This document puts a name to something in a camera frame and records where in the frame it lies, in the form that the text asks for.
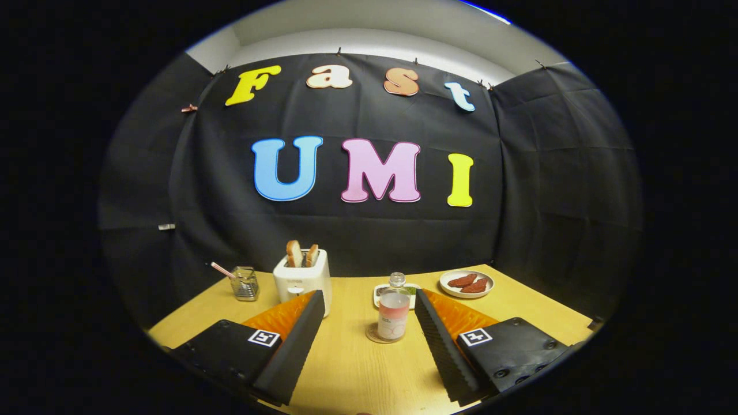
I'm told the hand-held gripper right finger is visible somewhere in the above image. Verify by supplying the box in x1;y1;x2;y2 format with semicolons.
415;288;577;408

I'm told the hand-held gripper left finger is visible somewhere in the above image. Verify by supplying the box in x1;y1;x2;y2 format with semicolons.
171;290;327;408

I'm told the clear juice bottle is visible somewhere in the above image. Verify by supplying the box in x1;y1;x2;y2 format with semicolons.
377;272;411;342

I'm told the round brown coaster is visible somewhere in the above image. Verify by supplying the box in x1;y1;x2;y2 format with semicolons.
366;323;407;345

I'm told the wooden table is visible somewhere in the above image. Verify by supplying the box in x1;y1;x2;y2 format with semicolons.
147;264;603;415

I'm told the round white plate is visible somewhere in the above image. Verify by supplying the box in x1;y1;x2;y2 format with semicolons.
439;270;495;299

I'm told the white toaster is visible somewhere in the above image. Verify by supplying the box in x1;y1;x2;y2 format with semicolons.
273;249;333;318

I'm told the small white divided dish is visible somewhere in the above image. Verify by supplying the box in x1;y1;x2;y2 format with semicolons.
373;282;421;310

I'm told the black backdrop cloth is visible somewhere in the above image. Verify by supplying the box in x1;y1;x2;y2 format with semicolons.
99;51;643;329

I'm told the wire mesh basket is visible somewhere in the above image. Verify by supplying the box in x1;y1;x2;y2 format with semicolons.
231;266;259;302

